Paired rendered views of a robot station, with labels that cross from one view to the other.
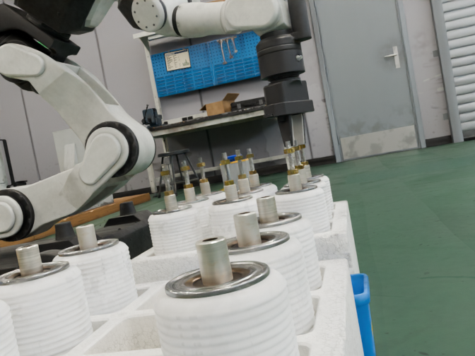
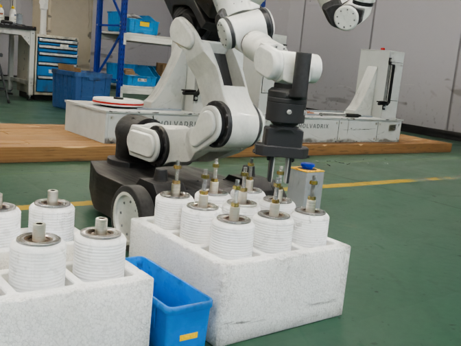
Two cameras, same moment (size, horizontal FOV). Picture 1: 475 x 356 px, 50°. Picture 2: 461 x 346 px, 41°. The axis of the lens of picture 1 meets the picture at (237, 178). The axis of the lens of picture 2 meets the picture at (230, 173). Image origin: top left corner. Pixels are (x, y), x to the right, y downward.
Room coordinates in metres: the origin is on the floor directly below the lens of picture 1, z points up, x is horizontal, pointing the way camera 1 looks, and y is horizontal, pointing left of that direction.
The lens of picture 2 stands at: (-0.14, -0.89, 0.59)
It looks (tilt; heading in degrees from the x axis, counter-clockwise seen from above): 10 degrees down; 38
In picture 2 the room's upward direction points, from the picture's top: 5 degrees clockwise
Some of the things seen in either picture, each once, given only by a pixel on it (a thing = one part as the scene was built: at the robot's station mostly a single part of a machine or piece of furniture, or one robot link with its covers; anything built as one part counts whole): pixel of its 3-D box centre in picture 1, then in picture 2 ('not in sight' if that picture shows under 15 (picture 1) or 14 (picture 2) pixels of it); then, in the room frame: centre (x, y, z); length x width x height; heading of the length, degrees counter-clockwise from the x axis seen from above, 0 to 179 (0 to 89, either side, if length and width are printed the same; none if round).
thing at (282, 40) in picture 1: (282, 25); (295, 78); (1.01, -0.14, 0.57); 0.11 x 0.11 x 0.11; 62
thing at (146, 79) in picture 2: not in sight; (131, 74); (4.39, 4.16, 0.36); 0.50 x 0.38 x 0.21; 78
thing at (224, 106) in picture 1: (220, 107); not in sight; (5.83, 0.04, 0.87); 0.40 x 0.30 x 0.23; 63
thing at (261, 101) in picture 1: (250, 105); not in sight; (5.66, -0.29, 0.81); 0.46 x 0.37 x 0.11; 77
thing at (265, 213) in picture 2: (302, 184); (274, 215); (1.01, -0.13, 0.25); 0.08 x 0.08 x 0.01
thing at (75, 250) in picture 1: (89, 248); (52, 203); (0.64, 0.20, 0.25); 0.08 x 0.08 x 0.01
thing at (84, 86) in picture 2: not in sight; (81, 90); (3.63, 4.00, 0.18); 0.50 x 0.41 x 0.37; 81
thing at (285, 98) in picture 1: (285, 85); (283, 129); (1.01, -0.13, 0.45); 0.13 x 0.10 x 0.12; 134
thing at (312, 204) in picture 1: (305, 240); (230, 259); (0.90, -0.10, 0.16); 0.10 x 0.10 x 0.18
